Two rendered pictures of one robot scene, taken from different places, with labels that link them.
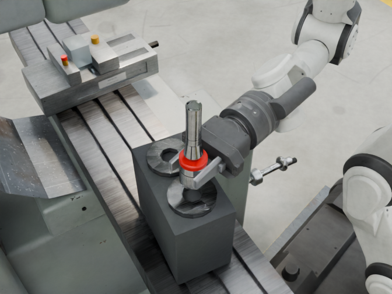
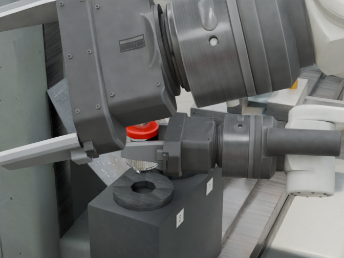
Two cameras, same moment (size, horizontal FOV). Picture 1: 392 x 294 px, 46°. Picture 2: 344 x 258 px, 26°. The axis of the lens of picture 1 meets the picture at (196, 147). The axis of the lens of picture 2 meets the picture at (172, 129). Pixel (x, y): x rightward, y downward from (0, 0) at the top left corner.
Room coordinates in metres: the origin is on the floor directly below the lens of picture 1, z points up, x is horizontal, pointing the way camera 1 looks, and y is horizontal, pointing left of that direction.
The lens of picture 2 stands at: (-0.04, -0.76, 1.73)
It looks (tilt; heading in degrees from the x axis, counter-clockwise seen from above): 27 degrees down; 53
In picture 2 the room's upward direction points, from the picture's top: straight up
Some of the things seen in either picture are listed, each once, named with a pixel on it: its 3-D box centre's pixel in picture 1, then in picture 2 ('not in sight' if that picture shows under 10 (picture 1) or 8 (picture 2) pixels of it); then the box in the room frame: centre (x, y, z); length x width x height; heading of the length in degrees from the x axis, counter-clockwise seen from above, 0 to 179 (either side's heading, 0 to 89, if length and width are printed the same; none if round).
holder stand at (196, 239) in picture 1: (182, 205); (160, 227); (0.53, 0.03, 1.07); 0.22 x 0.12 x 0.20; 25
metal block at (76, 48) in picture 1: (77, 51); (263, 84); (1.03, 0.32, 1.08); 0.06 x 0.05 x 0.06; 33
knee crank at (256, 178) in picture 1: (272, 168); not in sight; (1.06, -0.28, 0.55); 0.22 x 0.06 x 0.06; 121
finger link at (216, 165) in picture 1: (209, 174); (143, 152); (0.47, -0.02, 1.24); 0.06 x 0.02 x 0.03; 137
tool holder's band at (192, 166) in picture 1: (193, 158); (142, 128); (0.49, 0.00, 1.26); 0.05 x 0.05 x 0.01
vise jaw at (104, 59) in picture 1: (97, 51); (287, 98); (1.06, 0.27, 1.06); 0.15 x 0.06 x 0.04; 33
